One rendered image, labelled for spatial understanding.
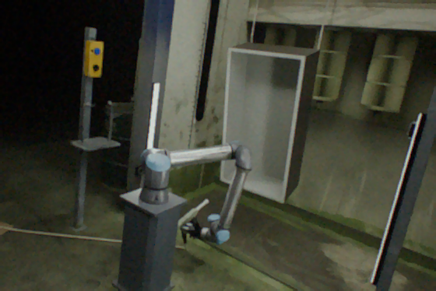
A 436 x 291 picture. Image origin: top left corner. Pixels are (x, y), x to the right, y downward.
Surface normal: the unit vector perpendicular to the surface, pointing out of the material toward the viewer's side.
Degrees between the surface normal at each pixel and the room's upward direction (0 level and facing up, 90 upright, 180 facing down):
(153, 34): 90
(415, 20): 90
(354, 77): 90
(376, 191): 57
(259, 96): 102
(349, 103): 90
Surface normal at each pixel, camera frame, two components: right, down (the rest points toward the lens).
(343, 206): -0.45, -0.44
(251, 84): -0.60, 0.30
